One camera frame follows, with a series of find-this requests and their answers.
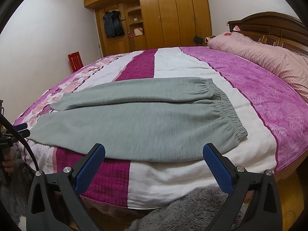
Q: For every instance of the pink checked pillow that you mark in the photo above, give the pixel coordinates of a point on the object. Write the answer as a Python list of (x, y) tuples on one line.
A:
[(285, 64)]

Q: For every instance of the dark jacket hanging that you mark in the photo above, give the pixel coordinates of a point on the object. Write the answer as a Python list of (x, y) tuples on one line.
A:
[(112, 24)]

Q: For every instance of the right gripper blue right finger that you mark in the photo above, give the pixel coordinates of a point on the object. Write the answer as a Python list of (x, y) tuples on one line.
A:
[(221, 168)]

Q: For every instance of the grey fluffy sleeve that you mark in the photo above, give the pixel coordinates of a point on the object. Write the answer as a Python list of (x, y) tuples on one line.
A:
[(194, 211)]

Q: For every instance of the dark wooden headboard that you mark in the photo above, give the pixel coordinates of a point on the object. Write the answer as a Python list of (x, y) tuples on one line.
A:
[(273, 28)]

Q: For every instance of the grey sweatpants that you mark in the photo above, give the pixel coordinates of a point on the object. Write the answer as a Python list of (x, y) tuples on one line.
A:
[(147, 120)]

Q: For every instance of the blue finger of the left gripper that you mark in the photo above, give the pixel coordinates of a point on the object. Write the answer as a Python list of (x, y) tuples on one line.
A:
[(21, 127), (24, 133)]

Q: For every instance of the yellow wooden wardrobe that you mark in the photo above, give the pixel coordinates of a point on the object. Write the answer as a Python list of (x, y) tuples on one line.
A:
[(152, 24)]

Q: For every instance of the red folding chair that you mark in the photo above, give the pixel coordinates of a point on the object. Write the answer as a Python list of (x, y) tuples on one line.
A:
[(75, 61)]

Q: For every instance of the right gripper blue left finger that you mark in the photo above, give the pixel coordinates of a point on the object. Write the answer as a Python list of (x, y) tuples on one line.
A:
[(86, 168)]

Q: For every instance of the small black speaker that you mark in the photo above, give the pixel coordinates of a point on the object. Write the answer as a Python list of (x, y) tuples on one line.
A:
[(198, 40)]

